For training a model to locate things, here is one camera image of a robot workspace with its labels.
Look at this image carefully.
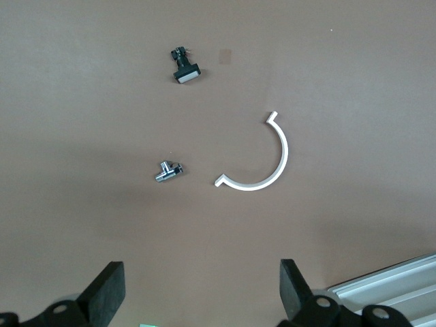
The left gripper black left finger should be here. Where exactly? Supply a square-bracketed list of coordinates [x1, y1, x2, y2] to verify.
[20, 261, 126, 327]

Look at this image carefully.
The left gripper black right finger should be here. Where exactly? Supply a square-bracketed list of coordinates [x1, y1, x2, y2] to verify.
[277, 258, 341, 327]

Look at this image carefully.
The small chrome metal fitting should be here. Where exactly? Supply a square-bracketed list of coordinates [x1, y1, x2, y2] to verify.
[155, 159, 185, 184]

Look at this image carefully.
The white semicircular plastic handle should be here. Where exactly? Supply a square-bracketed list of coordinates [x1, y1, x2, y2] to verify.
[213, 110, 290, 192]

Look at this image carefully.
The black push-button switch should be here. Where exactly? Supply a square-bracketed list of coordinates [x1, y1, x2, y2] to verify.
[170, 46, 201, 85]

